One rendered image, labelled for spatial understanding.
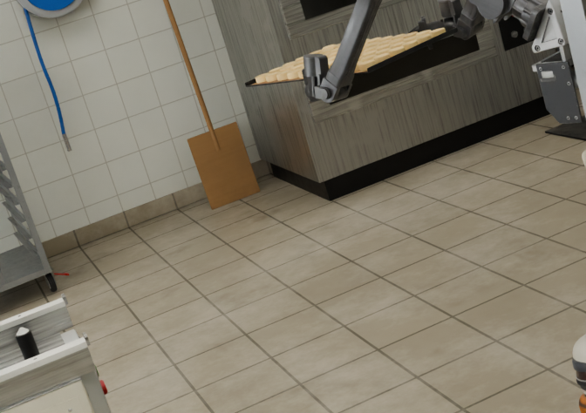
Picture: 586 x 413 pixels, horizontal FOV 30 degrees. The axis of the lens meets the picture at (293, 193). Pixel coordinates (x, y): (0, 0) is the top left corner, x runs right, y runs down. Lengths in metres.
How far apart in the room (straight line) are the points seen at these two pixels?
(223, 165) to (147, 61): 0.73
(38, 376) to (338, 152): 3.67
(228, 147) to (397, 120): 1.03
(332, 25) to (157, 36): 1.20
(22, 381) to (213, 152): 4.16
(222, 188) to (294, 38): 1.12
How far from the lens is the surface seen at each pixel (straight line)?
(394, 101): 5.66
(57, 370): 2.08
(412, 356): 3.71
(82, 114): 6.21
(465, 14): 3.49
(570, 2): 1.13
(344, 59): 3.05
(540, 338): 3.62
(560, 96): 2.84
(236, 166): 6.16
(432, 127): 5.77
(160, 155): 6.32
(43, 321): 2.35
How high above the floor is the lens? 1.58
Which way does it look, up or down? 15 degrees down
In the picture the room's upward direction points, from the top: 17 degrees counter-clockwise
